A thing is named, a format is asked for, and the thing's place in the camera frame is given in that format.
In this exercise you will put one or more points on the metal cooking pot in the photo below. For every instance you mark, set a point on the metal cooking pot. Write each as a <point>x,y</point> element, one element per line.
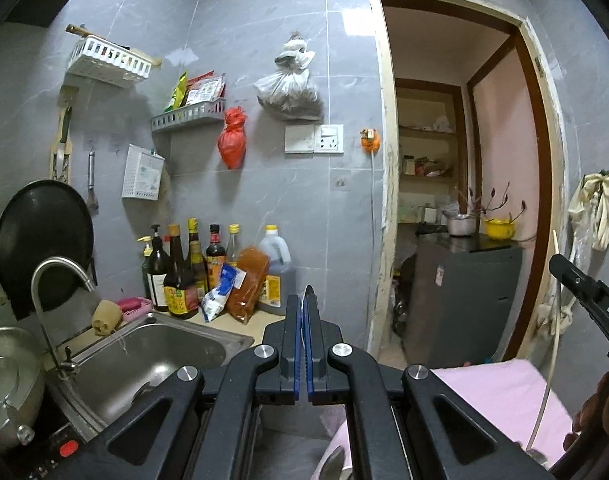
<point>460,225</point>

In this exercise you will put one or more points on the wooden storage shelf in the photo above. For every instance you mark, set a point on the wooden storage shelf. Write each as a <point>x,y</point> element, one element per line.
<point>429,132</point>

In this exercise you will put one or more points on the stainless steel sink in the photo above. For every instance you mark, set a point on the stainless steel sink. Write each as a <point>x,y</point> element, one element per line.
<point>149,360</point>

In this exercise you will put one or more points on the cream rubber gloves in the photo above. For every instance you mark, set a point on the cream rubber gloves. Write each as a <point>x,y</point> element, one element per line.
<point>599,205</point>

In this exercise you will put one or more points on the black induction cooker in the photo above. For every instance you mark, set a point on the black induction cooker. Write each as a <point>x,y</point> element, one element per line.
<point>67,447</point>

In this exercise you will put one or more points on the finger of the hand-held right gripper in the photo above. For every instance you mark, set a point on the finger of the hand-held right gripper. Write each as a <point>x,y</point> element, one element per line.
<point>579,287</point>

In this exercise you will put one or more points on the grey wall shelf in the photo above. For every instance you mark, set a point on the grey wall shelf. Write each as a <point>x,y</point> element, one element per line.
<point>187,117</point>

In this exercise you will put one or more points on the red plastic bag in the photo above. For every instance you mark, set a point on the red plastic bag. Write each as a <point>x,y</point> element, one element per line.
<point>233,142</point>

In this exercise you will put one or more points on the loofah sponge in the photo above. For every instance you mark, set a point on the loofah sponge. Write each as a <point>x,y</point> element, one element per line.
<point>107,317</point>

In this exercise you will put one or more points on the white hanging plastic box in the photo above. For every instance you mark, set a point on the white hanging plastic box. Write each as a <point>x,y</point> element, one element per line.
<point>143,172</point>

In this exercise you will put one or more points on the blue white packet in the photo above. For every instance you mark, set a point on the blue white packet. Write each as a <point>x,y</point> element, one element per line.
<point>219,295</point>

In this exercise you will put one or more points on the large cooking oil jug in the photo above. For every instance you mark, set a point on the large cooking oil jug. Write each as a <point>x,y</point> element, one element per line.
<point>277,260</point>

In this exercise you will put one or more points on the pink soap dish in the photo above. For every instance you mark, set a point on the pink soap dish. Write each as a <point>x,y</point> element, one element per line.
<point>134,307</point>

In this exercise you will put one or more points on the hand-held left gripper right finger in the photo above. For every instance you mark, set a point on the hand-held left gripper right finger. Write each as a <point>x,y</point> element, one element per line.
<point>329,360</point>

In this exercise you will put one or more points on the wooden door frame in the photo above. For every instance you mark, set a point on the wooden door frame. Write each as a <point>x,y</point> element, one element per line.
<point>387,160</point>

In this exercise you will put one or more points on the white wall basket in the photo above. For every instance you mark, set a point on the white wall basket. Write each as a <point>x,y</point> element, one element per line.
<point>109,62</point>

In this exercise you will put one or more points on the red seasoning packet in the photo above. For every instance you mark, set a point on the red seasoning packet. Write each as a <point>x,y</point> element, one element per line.
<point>207,90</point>

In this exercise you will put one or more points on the person's right hand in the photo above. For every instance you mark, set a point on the person's right hand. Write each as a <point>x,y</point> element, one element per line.
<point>591,420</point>

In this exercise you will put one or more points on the orange seasoning packet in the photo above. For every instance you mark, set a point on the orange seasoning packet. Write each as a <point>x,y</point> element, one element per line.
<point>249,285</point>

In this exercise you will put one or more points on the steel pot with lid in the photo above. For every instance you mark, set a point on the steel pot with lid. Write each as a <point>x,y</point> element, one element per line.
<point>9,385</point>

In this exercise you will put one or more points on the green seasoning packet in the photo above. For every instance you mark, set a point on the green seasoning packet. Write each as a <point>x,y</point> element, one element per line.
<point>177,92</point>

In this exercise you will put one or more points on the grey plastic bag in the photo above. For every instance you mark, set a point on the grey plastic bag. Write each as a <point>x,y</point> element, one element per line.
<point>289,92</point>

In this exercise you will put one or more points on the knotted cream cloth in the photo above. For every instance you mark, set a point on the knotted cream cloth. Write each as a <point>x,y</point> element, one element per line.
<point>554,317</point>

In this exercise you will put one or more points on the metal peeler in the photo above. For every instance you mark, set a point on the metal peeler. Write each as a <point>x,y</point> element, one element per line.
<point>91,180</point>

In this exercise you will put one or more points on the beige kitchen counter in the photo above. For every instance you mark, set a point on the beige kitchen counter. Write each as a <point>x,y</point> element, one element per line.
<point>244,327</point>

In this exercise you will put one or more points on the dark soy sauce bottle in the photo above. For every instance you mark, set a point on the dark soy sauce bottle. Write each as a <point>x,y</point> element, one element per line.
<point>179,295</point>

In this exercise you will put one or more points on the grey refrigerator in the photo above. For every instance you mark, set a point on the grey refrigerator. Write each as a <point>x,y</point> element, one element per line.
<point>459,300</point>

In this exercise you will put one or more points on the chrome faucet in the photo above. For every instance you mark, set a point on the chrome faucet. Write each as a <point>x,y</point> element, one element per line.
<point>49,270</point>

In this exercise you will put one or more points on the yellow-capped sauce bottle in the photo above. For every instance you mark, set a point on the yellow-capped sauce bottle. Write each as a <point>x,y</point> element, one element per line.
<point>195,260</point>

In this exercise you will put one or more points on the black round pan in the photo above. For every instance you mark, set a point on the black round pan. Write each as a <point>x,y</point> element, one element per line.
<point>39,240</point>

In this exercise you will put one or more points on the yellow bowl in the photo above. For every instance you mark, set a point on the yellow bowl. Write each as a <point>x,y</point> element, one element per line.
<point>499,230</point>

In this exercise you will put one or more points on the white wall outlet panel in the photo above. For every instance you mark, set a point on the white wall outlet panel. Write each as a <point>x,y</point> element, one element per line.
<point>314,139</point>

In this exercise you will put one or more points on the clear yellow-capped bottle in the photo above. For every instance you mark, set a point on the clear yellow-capped bottle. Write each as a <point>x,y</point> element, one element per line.
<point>233,245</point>

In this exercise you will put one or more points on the dried plant branches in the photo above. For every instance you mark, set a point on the dried plant branches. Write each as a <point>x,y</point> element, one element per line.
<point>489,200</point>

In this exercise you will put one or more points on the red-capped sauce bottle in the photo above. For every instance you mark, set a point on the red-capped sauce bottle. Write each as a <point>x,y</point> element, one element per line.
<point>215,260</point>

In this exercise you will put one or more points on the pink floral tablecloth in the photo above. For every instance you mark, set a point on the pink floral tablecloth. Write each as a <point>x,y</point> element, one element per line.
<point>484,395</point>

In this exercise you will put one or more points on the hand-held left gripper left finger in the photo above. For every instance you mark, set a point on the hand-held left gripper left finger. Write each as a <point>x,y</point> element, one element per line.
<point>279,360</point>

